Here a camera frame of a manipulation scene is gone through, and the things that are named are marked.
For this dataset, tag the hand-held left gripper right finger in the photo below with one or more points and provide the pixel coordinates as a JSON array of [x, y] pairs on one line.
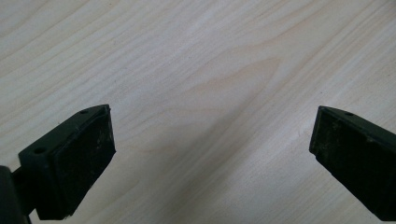
[[358, 155]]

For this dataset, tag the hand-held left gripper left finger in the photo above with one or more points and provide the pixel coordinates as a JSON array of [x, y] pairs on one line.
[[71, 165]]

